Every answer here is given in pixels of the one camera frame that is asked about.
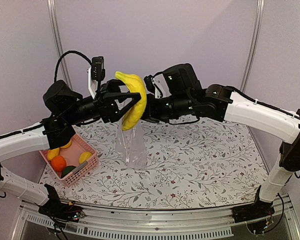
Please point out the aluminium frame post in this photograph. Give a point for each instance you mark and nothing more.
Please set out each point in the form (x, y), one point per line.
(260, 6)
(51, 7)

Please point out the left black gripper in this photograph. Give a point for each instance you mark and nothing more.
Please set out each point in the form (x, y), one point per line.
(106, 104)

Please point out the yellow mango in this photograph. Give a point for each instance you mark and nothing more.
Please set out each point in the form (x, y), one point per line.
(84, 157)
(52, 153)

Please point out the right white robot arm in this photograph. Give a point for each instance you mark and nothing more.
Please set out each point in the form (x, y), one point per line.
(227, 103)

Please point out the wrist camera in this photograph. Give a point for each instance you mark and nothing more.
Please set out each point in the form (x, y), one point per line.
(154, 86)
(96, 74)

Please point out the green avocado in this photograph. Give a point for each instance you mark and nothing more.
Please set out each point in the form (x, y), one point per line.
(68, 169)

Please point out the yellow lemon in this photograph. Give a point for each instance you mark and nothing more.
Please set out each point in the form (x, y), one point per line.
(67, 145)

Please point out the right aluminium frame post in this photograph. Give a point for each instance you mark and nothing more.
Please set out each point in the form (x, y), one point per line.
(260, 6)

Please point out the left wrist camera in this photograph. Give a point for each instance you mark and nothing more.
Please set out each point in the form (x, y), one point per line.
(96, 74)

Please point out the clear zip top bag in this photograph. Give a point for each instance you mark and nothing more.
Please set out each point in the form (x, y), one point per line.
(131, 146)

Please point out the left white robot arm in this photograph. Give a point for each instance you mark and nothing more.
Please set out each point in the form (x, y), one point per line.
(68, 108)

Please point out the pink plastic basket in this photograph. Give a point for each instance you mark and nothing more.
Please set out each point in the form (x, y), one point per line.
(72, 155)

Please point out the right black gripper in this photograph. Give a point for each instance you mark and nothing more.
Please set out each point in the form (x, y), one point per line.
(148, 114)

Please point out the left aluminium frame post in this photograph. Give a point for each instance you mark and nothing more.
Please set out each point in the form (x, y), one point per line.
(51, 7)

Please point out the front aluminium rail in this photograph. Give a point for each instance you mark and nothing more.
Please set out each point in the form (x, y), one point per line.
(115, 223)

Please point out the orange fruit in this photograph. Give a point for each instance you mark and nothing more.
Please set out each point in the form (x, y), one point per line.
(58, 163)

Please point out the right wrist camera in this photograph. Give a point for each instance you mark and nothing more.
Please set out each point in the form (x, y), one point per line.
(154, 86)

